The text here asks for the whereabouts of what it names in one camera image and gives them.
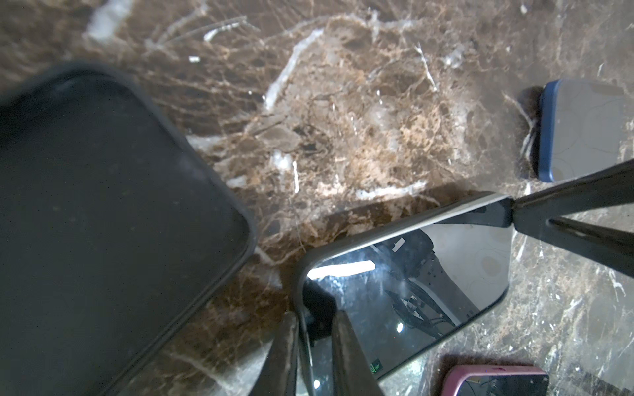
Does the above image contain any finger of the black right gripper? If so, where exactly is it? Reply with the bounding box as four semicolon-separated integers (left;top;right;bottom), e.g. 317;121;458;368
511;157;634;279

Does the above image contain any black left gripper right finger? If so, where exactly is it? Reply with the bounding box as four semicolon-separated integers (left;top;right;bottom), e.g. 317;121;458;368
332;310;384;396

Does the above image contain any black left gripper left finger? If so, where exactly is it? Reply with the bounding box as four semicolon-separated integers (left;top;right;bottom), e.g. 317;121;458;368
249;312;299;396

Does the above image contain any silver-edged black phone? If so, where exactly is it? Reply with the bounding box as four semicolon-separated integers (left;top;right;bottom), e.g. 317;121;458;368
293;192;513;395

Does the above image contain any black phone case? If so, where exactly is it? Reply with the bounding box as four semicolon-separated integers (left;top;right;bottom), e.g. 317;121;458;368
1;62;257;395

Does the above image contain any blue-edged phone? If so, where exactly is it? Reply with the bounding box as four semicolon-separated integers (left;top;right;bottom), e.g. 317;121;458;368
537;79;626;182

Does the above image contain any black phone with pink case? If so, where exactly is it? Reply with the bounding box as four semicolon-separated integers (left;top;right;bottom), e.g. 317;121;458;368
440;365;550;396

